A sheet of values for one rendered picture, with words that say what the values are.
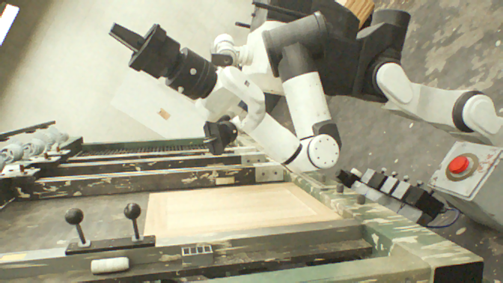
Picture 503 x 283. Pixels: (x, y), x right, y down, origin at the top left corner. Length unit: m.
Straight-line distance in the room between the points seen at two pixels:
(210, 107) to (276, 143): 0.17
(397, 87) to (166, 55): 0.76
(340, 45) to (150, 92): 4.17
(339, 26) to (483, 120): 0.60
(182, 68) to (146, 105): 4.40
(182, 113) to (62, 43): 2.58
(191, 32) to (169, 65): 5.75
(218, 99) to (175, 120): 4.35
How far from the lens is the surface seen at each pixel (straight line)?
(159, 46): 0.69
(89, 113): 6.72
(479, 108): 1.40
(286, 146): 0.80
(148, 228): 1.03
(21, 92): 7.02
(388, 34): 1.23
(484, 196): 0.82
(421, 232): 0.95
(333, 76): 1.09
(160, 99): 5.08
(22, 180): 1.56
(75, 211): 0.81
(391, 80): 1.20
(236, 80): 0.75
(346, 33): 1.12
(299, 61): 0.86
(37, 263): 0.91
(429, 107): 1.34
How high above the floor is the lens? 1.50
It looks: 16 degrees down
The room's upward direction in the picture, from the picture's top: 58 degrees counter-clockwise
